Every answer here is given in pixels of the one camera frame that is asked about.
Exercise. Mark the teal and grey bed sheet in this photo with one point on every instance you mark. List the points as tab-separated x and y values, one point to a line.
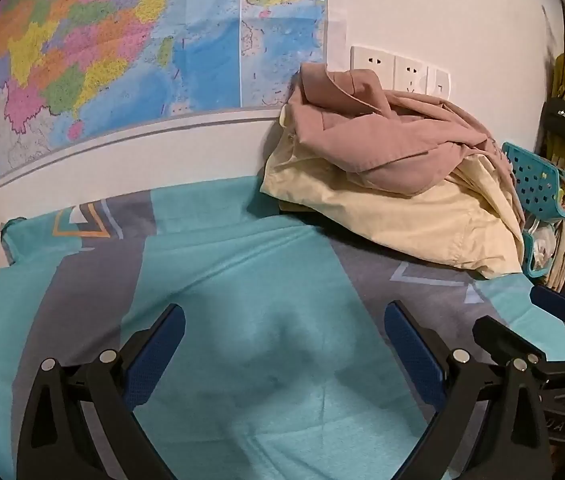
237	285

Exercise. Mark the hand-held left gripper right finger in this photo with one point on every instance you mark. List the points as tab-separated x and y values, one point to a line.
407	345

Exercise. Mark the white wall switch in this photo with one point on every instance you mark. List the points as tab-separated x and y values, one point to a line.
439	84

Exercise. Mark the cream yellow garment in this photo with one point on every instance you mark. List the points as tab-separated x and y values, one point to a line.
412	225

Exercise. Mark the colourful wall map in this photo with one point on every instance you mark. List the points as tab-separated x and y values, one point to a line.
112	60

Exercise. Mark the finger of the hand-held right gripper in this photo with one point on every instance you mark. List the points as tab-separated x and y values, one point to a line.
555	304
502	340

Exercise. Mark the white wall socket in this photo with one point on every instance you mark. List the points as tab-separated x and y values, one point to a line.
372	67
411	76

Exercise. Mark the pink jacket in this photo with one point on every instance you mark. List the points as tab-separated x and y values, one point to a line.
362	135

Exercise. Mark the teal plastic basket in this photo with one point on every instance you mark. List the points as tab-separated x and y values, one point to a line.
537	180
537	255

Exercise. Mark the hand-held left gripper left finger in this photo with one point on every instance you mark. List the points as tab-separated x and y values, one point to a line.
162	345

